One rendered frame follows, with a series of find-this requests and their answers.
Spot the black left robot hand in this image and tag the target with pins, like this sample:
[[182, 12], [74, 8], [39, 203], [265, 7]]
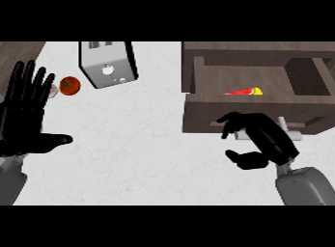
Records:
[[18, 128]]

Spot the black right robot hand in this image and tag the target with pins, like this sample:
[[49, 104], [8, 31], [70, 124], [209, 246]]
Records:
[[272, 138]]

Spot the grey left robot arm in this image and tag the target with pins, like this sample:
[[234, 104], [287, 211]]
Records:
[[3, 186]]

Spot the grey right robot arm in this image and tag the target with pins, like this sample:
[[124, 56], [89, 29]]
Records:
[[307, 189]]

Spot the clear glass cup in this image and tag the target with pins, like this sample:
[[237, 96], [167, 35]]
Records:
[[54, 91]]

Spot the brown wooden drawer front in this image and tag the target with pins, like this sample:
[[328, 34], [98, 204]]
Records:
[[203, 115]]

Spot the brown wooden drawer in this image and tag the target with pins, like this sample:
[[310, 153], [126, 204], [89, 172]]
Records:
[[203, 115], [250, 80]]

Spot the red and yellow wedge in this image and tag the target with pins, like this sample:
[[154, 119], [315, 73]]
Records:
[[244, 92]]

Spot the red tomato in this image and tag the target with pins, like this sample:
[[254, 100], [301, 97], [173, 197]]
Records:
[[70, 86]]

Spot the silver toaster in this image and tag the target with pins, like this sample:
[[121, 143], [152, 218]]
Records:
[[107, 69]]

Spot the brown wooden cabinet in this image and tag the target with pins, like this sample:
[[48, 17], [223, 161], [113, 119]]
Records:
[[260, 49]]

